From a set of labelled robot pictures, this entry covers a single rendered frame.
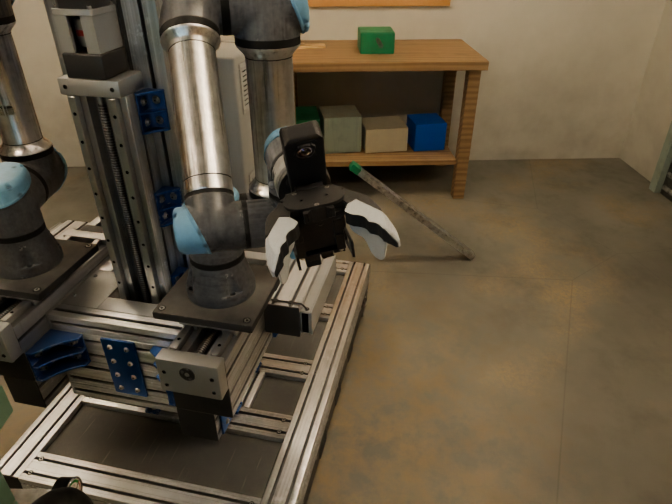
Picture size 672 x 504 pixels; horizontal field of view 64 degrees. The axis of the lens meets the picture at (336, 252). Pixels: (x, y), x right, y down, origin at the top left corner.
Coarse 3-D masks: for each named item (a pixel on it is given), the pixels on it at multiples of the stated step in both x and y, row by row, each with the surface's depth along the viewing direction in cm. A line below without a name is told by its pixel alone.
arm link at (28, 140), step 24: (0, 0) 109; (0, 24) 110; (0, 48) 113; (0, 72) 115; (0, 96) 117; (24, 96) 120; (0, 120) 120; (24, 120) 122; (24, 144) 124; (48, 144) 128; (48, 168) 128
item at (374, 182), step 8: (352, 168) 253; (360, 168) 254; (360, 176) 255; (368, 176) 255; (376, 184) 257; (384, 192) 259; (392, 192) 262; (392, 200) 262; (400, 200) 262; (408, 208) 264; (416, 216) 266; (424, 216) 269; (424, 224) 269; (432, 224) 269; (440, 232) 271; (448, 240) 274; (456, 240) 277; (456, 248) 276; (464, 248) 276; (472, 256) 279
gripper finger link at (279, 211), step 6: (282, 204) 62; (276, 210) 61; (282, 210) 61; (270, 216) 60; (276, 216) 60; (282, 216) 60; (288, 216) 60; (294, 216) 61; (300, 216) 61; (270, 222) 59; (270, 228) 58
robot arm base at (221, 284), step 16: (240, 256) 113; (192, 272) 113; (208, 272) 110; (224, 272) 111; (240, 272) 113; (192, 288) 116; (208, 288) 111; (224, 288) 112; (240, 288) 114; (208, 304) 113; (224, 304) 113
